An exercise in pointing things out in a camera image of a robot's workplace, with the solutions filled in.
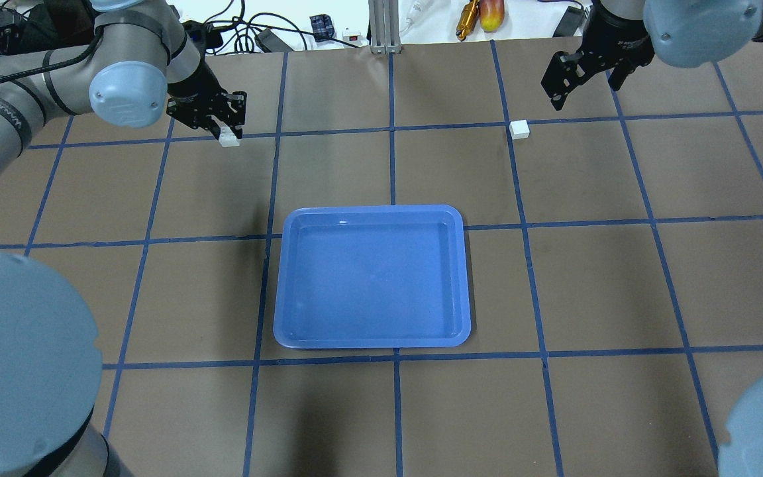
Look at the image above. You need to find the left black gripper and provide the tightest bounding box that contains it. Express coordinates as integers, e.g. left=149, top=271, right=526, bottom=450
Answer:
left=166, top=63, right=248, bottom=140

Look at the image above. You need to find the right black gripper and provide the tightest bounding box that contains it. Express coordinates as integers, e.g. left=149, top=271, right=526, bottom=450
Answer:
left=540, top=13, right=654, bottom=111

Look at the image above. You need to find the blue plastic tray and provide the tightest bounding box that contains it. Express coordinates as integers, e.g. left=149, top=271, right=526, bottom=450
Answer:
left=273, top=203, right=472, bottom=349

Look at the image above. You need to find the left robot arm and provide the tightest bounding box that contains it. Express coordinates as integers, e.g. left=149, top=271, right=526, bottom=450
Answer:
left=0, top=1, right=246, bottom=476

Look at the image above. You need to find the brass cylinder tool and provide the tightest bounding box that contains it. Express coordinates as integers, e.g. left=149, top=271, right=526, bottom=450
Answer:
left=454, top=0, right=480, bottom=42

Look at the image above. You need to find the aluminium frame post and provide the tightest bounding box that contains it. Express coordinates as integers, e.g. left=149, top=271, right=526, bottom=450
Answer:
left=366, top=0, right=402, bottom=54

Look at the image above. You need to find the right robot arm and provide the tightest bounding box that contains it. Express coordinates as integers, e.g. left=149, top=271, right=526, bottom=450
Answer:
left=541, top=1, right=763, bottom=476

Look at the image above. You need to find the white block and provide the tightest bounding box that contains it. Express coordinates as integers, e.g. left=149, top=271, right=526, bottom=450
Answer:
left=508, top=119, right=532, bottom=140
left=218, top=127, right=241, bottom=148

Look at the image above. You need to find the black power adapter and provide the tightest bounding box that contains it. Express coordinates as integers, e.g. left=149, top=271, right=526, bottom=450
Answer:
left=254, top=29, right=293, bottom=52

